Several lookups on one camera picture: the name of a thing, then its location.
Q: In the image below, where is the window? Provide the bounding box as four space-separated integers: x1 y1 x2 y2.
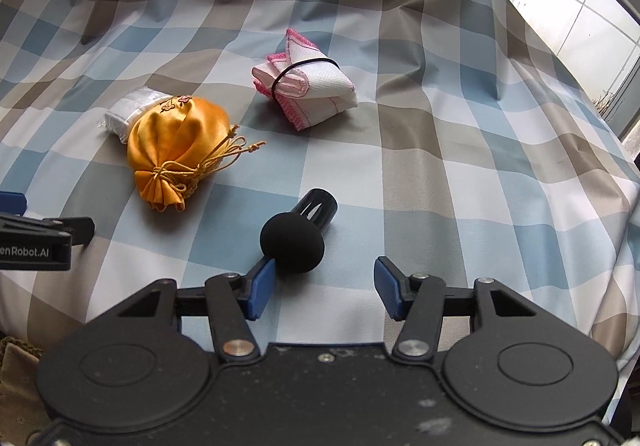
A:
592 40 640 141

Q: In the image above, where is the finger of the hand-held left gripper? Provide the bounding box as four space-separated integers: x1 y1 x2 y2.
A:
0 215 96 247
0 192 27 215

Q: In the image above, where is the woven basket with fabric lining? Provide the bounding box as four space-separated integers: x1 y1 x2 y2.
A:
0 336 48 446

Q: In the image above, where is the checkered tablecloth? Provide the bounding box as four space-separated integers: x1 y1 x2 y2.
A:
0 0 640 427

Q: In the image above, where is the white plastic-wrapped packet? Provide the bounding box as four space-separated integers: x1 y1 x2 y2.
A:
104 86 173 144

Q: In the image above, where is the black mushroom puff black handle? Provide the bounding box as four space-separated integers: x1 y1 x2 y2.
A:
259 187 338 274

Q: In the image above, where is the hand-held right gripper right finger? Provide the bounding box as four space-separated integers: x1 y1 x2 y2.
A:
374 256 538 359

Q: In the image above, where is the white folded cloth pink edge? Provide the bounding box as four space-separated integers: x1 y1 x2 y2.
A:
251 28 358 131

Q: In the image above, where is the black elastic band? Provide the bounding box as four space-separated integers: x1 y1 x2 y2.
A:
270 58 340 99

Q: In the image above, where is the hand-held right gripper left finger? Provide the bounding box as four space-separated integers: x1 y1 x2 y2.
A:
116 258 277 359

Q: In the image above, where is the yellow satin drawstring pouch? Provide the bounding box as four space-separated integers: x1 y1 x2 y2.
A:
126 94 267 213

